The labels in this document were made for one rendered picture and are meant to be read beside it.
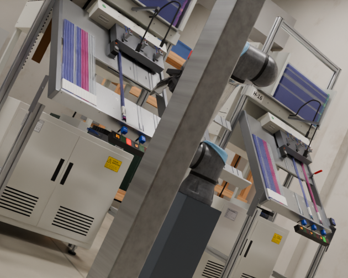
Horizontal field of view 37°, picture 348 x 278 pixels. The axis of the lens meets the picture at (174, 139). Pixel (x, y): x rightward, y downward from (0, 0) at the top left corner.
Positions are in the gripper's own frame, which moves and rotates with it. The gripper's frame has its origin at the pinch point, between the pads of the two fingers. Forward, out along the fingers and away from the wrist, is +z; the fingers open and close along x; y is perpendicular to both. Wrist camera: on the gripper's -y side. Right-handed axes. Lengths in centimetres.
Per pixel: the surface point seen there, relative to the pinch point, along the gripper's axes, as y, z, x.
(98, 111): 9.0, 15.9, -26.7
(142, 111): -8.0, 12.8, 2.1
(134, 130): 8.9, 16.3, -5.4
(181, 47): -305, 39, 179
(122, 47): -42.4, -0.2, -11.0
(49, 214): 7, 80, -10
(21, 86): -681, 354, 197
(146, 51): -47.7, -4.1, 4.3
